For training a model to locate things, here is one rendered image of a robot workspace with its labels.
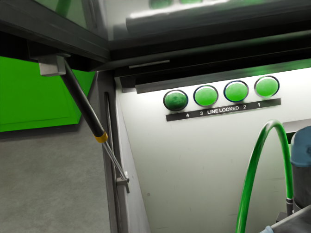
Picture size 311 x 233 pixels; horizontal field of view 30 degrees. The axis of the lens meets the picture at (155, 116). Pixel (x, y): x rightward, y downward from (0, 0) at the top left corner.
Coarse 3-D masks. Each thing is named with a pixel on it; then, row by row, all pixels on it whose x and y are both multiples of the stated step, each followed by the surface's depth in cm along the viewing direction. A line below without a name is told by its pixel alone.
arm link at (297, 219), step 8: (304, 208) 71; (288, 216) 71; (296, 216) 70; (304, 216) 69; (280, 224) 69; (288, 224) 69; (296, 224) 68; (304, 224) 68; (264, 232) 69; (272, 232) 68; (280, 232) 68; (288, 232) 67; (296, 232) 67; (304, 232) 66
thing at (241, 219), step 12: (276, 120) 99; (264, 132) 92; (252, 156) 88; (288, 156) 111; (252, 168) 87; (288, 168) 113; (252, 180) 86; (288, 180) 115; (288, 192) 117; (240, 204) 85; (240, 216) 84; (240, 228) 83
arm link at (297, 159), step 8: (304, 128) 81; (296, 136) 80; (304, 136) 80; (296, 144) 79; (304, 144) 78; (296, 152) 79; (304, 152) 78; (296, 160) 79; (304, 160) 78; (296, 168) 80; (304, 168) 79; (296, 176) 81; (304, 176) 79; (296, 184) 82; (304, 184) 80; (296, 192) 83; (304, 192) 81; (296, 200) 84; (304, 200) 82
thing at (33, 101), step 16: (0, 64) 347; (16, 64) 347; (32, 64) 346; (0, 80) 354; (16, 80) 353; (32, 80) 352; (48, 80) 351; (80, 80) 382; (0, 96) 360; (16, 96) 359; (32, 96) 358; (48, 96) 357; (64, 96) 357; (0, 112) 366; (16, 112) 366; (32, 112) 365; (48, 112) 364; (64, 112) 363; (80, 112) 374; (0, 128) 373; (16, 128) 373; (32, 128) 372; (48, 128) 376; (64, 128) 375
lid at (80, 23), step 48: (0, 0) 43; (48, 0) 46; (96, 0) 49; (144, 0) 52; (192, 0) 56; (240, 0) 61; (288, 0) 67; (0, 48) 66; (48, 48) 71; (96, 48) 82; (144, 48) 94; (192, 48) 94; (240, 48) 112
